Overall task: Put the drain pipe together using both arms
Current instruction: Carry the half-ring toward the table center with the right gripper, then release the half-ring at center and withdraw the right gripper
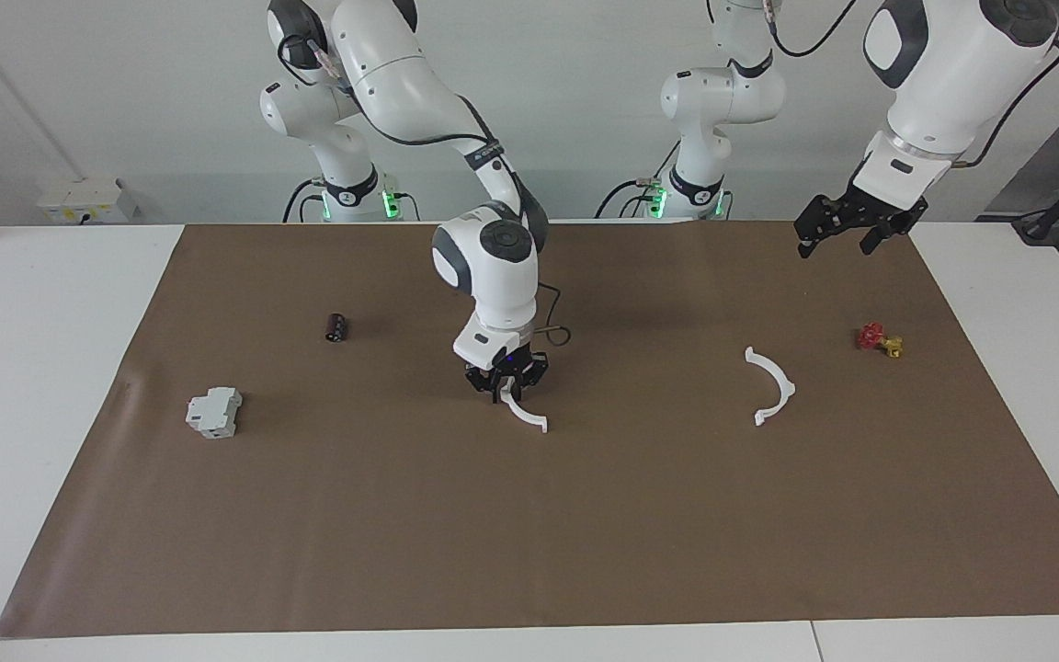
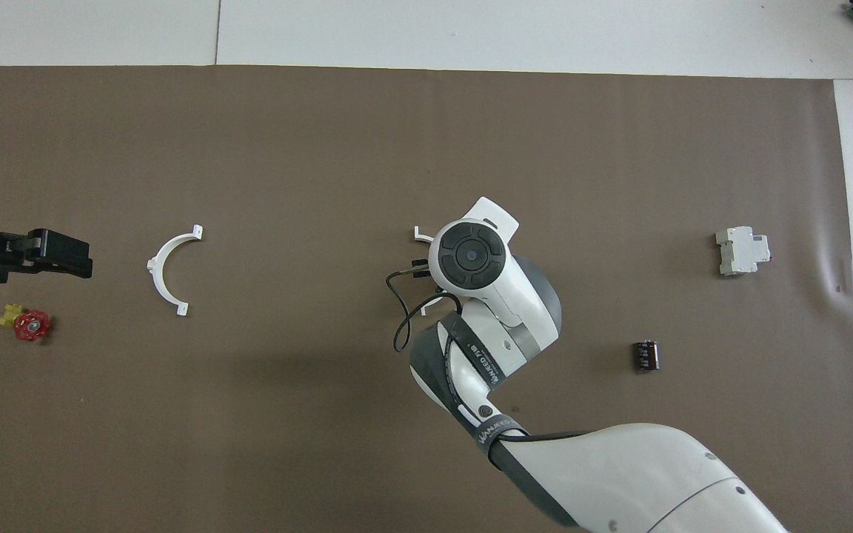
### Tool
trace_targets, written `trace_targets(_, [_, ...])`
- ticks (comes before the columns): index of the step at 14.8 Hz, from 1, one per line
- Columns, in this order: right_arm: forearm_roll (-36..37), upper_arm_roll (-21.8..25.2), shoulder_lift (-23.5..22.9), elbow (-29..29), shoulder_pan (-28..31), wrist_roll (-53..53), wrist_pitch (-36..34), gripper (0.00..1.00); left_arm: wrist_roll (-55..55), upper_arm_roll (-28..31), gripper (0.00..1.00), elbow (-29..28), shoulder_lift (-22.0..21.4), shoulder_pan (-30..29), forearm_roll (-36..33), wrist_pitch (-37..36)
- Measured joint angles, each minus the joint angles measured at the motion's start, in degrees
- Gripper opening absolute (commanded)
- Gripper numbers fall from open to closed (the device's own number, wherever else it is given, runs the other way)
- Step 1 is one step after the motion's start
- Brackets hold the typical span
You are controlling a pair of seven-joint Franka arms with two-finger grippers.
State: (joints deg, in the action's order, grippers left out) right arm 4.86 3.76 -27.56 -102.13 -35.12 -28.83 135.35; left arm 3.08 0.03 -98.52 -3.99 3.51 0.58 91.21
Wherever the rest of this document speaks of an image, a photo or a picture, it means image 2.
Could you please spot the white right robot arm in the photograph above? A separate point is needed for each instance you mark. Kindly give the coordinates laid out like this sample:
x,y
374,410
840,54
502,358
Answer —
x,y
619,474

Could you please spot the brown paper mat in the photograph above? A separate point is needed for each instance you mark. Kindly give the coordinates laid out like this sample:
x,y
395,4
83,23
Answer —
x,y
323,148

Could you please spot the white circuit breaker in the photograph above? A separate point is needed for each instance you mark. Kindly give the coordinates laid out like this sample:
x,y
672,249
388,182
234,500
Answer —
x,y
741,252

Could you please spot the red and yellow valve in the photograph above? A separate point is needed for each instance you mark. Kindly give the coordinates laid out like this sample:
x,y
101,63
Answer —
x,y
31,326

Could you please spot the black cylindrical capacitor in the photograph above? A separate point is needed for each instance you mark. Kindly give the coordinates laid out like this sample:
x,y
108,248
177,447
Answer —
x,y
646,355

